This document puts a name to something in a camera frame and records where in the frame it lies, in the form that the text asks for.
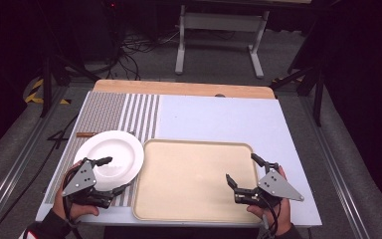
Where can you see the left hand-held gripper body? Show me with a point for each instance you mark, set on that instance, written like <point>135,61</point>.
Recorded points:
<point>79,181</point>

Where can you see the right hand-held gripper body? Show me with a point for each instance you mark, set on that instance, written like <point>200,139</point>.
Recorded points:
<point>275,186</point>

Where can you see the white round plate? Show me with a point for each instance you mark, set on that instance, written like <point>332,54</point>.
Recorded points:
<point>112,156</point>

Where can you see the beige plastic tray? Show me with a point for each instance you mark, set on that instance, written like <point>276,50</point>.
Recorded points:
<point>195,179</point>

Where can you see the person's right hand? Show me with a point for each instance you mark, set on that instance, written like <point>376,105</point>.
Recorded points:
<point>283,212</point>

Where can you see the person's left hand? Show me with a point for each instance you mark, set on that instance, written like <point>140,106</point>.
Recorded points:
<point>59,205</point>

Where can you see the grey striped placemat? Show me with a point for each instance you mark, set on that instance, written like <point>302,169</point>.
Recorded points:
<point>106,109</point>

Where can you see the pale blue table mat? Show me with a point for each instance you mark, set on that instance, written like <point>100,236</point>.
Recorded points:
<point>225,116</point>

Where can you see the black tripod stand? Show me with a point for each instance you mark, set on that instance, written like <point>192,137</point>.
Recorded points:
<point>311,83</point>
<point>51,76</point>

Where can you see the yellow black hazard tape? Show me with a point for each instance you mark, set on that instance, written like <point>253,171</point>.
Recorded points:
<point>35,91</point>

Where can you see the aluminium floor rail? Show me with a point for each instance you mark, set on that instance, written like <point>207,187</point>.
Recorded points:
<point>16,169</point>
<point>338,172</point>

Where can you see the white metal table frame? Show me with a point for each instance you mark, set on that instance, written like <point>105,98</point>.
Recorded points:
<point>220,23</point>

